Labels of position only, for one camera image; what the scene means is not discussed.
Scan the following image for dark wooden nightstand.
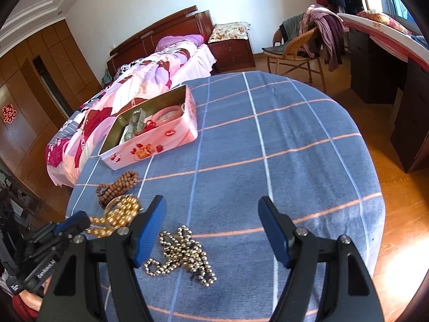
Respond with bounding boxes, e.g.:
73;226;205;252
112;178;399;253
208;37;256;73

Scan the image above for pink and purple garments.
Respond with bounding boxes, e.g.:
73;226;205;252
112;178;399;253
299;4;346;72

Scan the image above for pink floral pillow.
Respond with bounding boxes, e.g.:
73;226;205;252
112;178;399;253
356;9;412;36

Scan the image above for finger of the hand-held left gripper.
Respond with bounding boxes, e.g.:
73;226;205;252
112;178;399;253
54;211;92;239

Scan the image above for silver ball chain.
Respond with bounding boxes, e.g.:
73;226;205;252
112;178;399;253
144;225;218;287

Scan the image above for brown wooden bead bracelet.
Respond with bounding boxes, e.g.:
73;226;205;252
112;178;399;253
95;170;139;208

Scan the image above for pink tin box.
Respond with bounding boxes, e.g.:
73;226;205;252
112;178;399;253
99;85;198;171

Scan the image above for wicker chair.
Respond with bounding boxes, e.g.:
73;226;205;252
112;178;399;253
262;25;327;84

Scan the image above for floral cushion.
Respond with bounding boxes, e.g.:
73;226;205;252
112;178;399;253
209;22;251;43

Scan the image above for grey garment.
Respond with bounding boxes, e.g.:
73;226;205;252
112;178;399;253
281;14;304;39

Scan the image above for pile of light blue clothes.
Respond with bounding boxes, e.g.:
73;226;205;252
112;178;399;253
410;34;429;49

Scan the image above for dark wooden bed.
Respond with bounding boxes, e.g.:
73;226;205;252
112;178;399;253
45;5;217;186

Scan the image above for green jade bracelet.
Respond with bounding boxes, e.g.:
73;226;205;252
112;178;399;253
124;108;147;140

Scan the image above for purple pillow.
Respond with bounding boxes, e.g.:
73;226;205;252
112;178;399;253
156;34;205;53

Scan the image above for gold bead necklace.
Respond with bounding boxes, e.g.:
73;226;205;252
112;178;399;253
79;195;145;239

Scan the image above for window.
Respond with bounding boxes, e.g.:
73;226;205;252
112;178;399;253
355;0;423;31

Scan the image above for dark seat cushion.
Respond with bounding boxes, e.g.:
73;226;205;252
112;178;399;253
262;45;295;56

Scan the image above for white and red desk cloth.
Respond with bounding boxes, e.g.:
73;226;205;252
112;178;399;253
337;13;429;72

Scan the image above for pink patchwork quilt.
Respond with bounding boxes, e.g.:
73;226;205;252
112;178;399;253
46;45;198;186

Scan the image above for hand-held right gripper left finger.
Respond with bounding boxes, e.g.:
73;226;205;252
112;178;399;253
37;195;167;322

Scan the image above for dark wooden desk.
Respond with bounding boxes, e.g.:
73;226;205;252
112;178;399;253
337;20;429;174

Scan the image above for pink bangle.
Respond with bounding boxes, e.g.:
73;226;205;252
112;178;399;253
155;105;185;123

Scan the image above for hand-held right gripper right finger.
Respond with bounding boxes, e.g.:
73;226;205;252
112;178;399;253
257;196;384;322

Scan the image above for blue plaid tablecloth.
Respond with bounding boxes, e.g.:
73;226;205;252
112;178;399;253
65;71;385;322

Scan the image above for brown wooden wardrobe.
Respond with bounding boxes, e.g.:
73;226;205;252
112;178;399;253
0;18;103;208

